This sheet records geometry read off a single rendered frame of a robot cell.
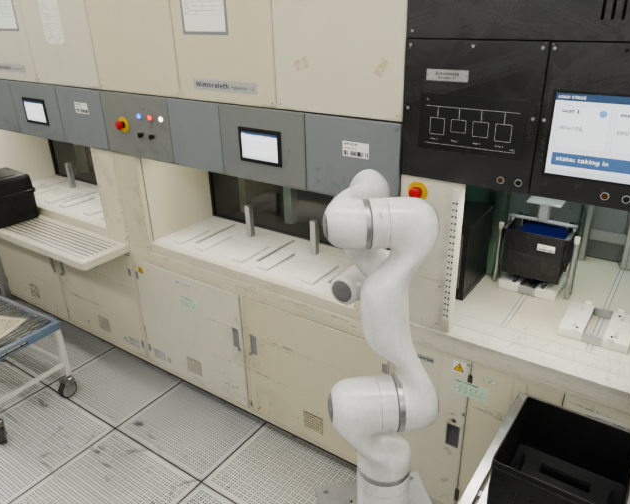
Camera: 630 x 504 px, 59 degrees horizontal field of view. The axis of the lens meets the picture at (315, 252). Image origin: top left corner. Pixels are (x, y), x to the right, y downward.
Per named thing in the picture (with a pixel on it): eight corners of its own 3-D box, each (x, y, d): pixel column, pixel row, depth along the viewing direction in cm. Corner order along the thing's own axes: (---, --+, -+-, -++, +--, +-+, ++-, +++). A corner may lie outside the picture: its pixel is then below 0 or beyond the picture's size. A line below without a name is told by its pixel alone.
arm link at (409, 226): (359, 417, 125) (429, 411, 126) (368, 446, 113) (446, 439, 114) (352, 196, 114) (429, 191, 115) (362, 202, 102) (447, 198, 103)
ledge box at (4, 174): (-30, 220, 316) (-44, 176, 305) (18, 206, 336) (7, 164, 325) (-6, 231, 299) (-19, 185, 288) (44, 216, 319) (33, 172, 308)
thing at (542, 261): (494, 279, 215) (504, 202, 201) (510, 260, 230) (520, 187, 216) (560, 295, 202) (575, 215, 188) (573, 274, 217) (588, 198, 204)
